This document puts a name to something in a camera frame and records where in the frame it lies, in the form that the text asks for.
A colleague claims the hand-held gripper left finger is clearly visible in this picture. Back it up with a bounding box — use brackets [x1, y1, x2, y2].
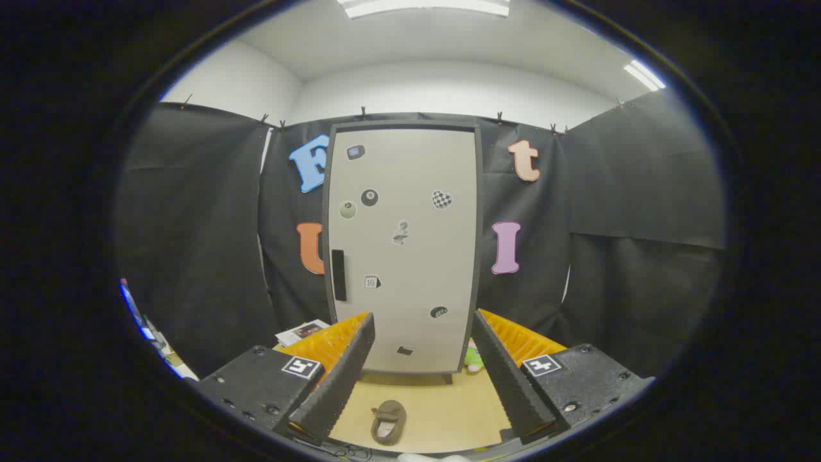
[199, 312, 377, 445]

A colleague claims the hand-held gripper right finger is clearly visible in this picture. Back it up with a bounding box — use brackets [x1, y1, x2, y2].
[472, 309, 656, 445]

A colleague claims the brown fuzzy shoe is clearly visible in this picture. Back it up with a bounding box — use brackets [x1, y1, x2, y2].
[371, 400, 407, 446]

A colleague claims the black door handle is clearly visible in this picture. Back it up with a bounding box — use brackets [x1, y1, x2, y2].
[331, 250, 348, 302]

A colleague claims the grey shoe cabinet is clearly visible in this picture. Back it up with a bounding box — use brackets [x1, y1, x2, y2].
[322, 118, 484, 386]

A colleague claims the white book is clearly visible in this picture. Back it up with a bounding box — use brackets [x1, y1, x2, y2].
[276, 319, 332, 348]

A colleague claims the cluttered white desk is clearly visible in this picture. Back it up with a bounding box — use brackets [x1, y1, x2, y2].
[144, 314, 200, 381]

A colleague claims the black backdrop cloth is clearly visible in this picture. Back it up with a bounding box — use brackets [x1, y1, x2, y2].
[115, 101, 726, 381]

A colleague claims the computer monitor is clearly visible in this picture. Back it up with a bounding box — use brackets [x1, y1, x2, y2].
[119, 278, 155, 340]

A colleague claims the long ceiling light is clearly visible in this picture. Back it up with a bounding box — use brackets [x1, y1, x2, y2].
[337, 0, 511, 19]
[623, 60, 666, 92]

